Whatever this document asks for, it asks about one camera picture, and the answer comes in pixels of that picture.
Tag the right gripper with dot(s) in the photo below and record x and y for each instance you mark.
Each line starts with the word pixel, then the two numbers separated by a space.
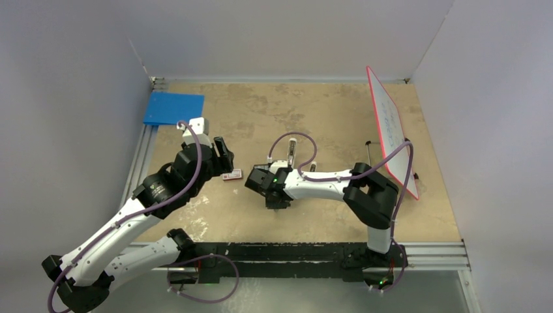
pixel 274 205

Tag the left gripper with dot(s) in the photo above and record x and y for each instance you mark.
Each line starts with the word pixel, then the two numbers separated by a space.
pixel 223 165

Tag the red white staple box sleeve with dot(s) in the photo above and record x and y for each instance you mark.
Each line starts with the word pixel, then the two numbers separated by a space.
pixel 236 174

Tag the white stapler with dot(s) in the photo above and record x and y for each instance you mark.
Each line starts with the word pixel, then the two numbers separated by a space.
pixel 292 147

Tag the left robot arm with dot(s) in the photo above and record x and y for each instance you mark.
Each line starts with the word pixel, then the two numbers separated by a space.
pixel 84 278

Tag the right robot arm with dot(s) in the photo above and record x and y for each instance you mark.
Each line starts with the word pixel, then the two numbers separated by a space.
pixel 371 197

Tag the blue plastic board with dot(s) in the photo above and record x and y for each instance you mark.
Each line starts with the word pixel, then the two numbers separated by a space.
pixel 169 108

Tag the whiteboard metal stand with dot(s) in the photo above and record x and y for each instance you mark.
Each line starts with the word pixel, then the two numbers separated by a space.
pixel 368 146

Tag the red framed whiteboard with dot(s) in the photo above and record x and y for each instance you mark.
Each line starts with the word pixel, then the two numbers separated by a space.
pixel 391 134

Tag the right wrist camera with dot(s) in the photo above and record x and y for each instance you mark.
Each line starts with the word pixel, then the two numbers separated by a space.
pixel 272 167

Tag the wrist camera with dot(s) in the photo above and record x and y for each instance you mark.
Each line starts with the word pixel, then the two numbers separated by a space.
pixel 200 126
pixel 272 167

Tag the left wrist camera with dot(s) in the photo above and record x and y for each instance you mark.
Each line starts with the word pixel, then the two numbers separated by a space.
pixel 200 126

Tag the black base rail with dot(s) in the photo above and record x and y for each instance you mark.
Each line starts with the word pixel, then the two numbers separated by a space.
pixel 350 262

